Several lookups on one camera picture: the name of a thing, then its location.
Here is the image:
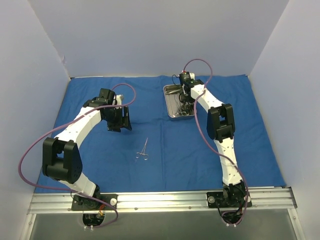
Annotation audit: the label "stainless steel instrument tray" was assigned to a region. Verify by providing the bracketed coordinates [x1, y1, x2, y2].
[163, 84, 194, 121]

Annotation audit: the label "steel forceps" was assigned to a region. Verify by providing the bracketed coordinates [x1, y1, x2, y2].
[175, 100, 190, 117]
[135, 137, 149, 161]

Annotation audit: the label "blue surgical drape cloth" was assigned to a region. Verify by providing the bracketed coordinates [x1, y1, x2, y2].
[33, 74, 287, 195]

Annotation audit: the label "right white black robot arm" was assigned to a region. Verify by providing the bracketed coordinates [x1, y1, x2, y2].
[179, 71, 249, 207]

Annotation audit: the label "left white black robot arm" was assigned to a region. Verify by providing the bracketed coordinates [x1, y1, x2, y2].
[42, 88, 132, 210]

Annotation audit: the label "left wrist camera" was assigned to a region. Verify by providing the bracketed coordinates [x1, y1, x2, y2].
[115, 94, 124, 105]

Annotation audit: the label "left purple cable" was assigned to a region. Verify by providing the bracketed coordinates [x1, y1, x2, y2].
[18, 83, 137, 230]

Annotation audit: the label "purple cable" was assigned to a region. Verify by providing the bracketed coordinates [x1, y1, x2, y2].
[182, 58, 250, 226]
[18, 83, 137, 230]

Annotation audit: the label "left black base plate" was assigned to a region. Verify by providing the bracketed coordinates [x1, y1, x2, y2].
[71, 194, 118, 211]

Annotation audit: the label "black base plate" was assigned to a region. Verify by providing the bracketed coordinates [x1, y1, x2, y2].
[206, 191, 246, 209]
[71, 194, 118, 211]

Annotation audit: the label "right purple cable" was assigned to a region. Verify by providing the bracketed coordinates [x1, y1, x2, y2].
[182, 58, 250, 226]

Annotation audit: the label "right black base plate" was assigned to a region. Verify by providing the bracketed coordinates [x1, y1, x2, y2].
[206, 191, 246, 209]

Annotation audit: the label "aluminium front rail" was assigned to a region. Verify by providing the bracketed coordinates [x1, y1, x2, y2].
[28, 187, 298, 214]

